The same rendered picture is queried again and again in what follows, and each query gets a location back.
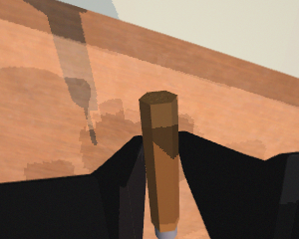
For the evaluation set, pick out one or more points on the awl with brown wooden handle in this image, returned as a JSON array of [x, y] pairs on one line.
[[159, 119]]

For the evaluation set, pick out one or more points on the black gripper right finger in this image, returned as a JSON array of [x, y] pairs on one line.
[[240, 196]]

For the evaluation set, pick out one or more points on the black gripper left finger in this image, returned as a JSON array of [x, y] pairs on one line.
[[109, 203]]

